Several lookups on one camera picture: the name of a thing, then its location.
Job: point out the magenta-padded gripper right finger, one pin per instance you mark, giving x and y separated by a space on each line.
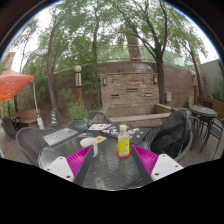
148 160

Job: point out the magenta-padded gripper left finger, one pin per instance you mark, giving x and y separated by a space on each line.
77 160

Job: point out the clear bottle with yellow label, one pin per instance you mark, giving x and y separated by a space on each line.
123 145

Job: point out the red round coaster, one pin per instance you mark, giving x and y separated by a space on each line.
128 156

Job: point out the white mug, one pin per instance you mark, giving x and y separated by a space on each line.
89 141

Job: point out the small colourful sticker card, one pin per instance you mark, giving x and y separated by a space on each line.
85 135

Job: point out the black laptop with stickers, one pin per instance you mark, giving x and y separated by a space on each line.
140 135

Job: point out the grey laptop with stickers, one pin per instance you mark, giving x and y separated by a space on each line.
60 136

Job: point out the yellow card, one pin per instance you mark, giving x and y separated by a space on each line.
101 139

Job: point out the black jacket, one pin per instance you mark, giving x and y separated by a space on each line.
171 133

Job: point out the white sticker sheet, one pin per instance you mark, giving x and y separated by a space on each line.
99 126

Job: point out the green plant in blue pot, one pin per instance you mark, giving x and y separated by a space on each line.
78 111

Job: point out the blue yellow striped cone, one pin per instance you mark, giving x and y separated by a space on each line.
54 116

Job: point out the wooden bench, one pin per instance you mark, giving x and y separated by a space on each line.
28 115

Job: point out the black metal chair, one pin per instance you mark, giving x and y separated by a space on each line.
215 131

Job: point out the dark round side table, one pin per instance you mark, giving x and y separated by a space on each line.
203 111

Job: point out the dark wicker chair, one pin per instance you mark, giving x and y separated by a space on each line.
8 126

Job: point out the orange canopy tent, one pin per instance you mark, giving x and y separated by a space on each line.
13 83

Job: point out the wooden lamp post with globe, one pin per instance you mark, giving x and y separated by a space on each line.
79 90

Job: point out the wall lantern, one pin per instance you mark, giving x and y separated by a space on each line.
155 80
104 81

